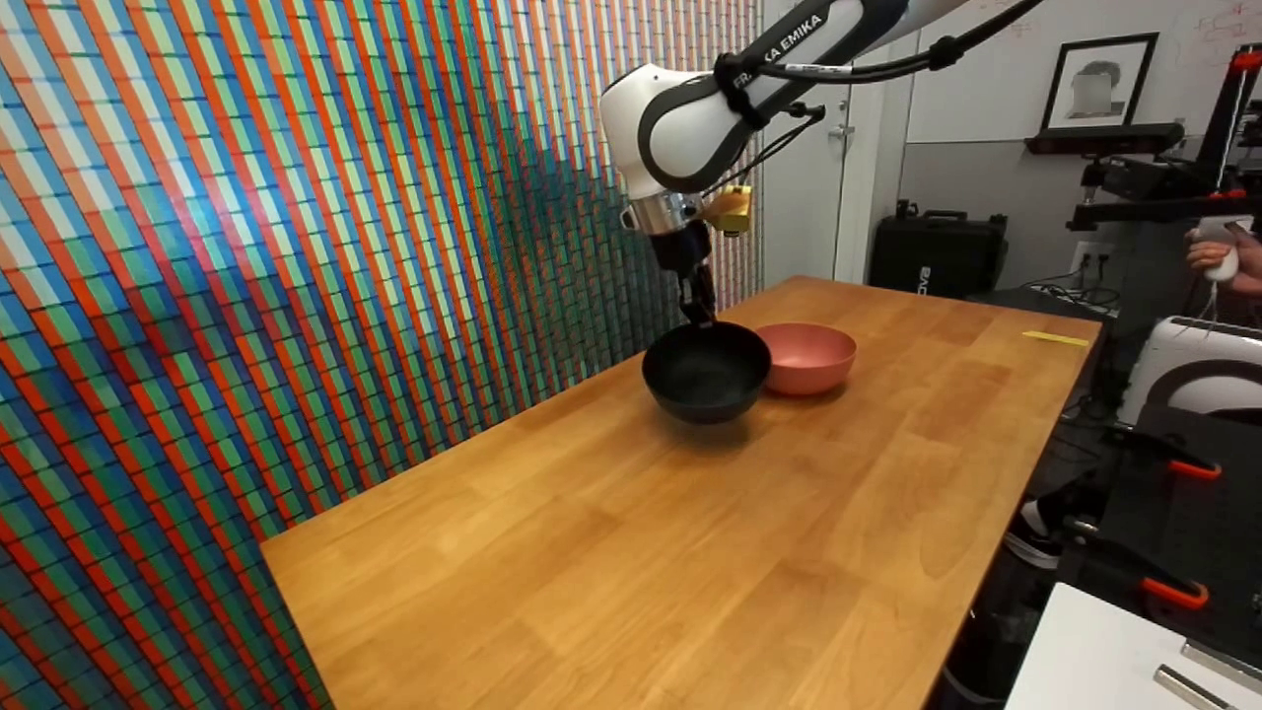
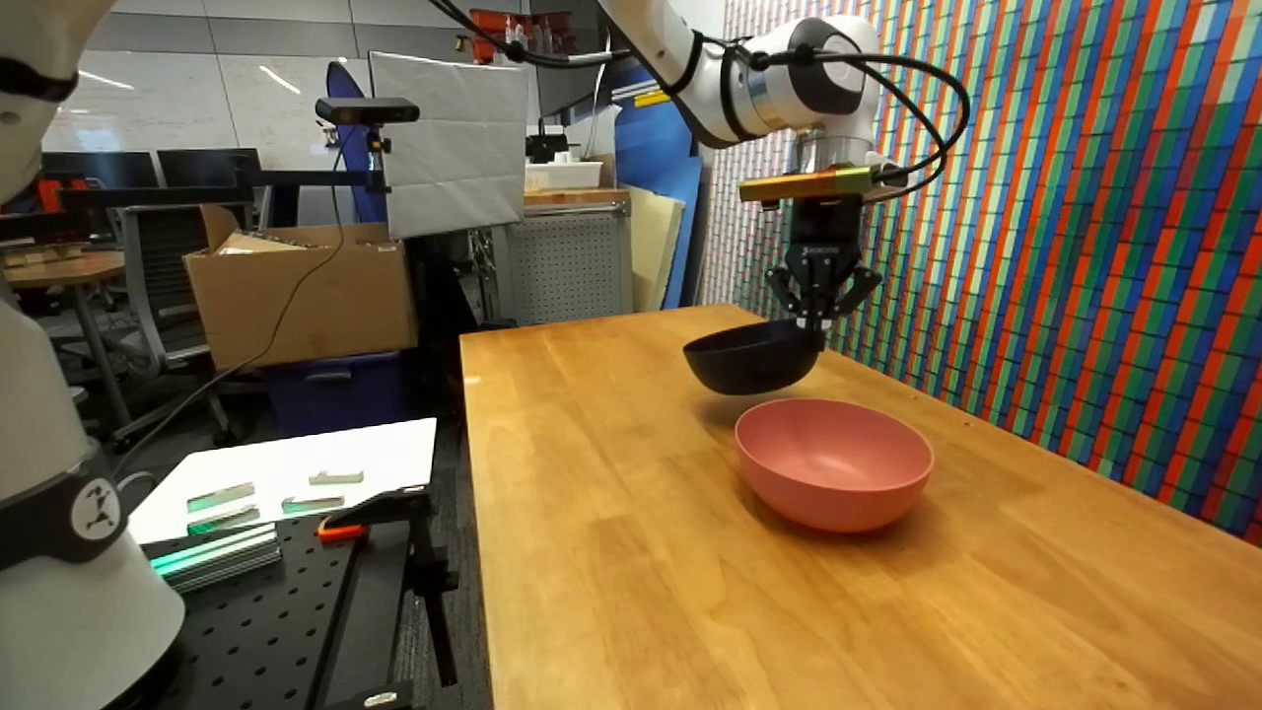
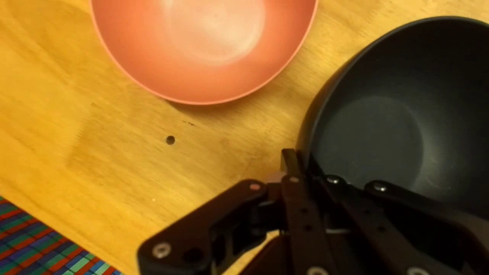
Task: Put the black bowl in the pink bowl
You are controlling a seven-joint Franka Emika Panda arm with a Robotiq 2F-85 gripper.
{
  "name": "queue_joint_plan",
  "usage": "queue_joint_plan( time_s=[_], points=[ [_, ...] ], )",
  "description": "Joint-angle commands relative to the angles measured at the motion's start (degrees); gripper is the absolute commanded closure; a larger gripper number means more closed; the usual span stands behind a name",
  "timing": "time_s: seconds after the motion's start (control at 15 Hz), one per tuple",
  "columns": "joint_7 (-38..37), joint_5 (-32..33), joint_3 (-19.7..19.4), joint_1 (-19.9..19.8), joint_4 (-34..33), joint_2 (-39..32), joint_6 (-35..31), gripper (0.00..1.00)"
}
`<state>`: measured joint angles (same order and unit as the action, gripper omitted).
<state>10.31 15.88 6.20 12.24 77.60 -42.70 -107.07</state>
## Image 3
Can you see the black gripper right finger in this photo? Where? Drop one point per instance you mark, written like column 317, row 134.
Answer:
column 398, row 229

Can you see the colourful striped patterned backdrop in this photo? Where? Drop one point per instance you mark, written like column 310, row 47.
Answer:
column 36, row 249

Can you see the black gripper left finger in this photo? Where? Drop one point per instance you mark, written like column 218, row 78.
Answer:
column 300, row 229

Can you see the pink bowl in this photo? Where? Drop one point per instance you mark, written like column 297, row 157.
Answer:
column 204, row 46

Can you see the black bowl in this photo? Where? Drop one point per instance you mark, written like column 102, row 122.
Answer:
column 407, row 127

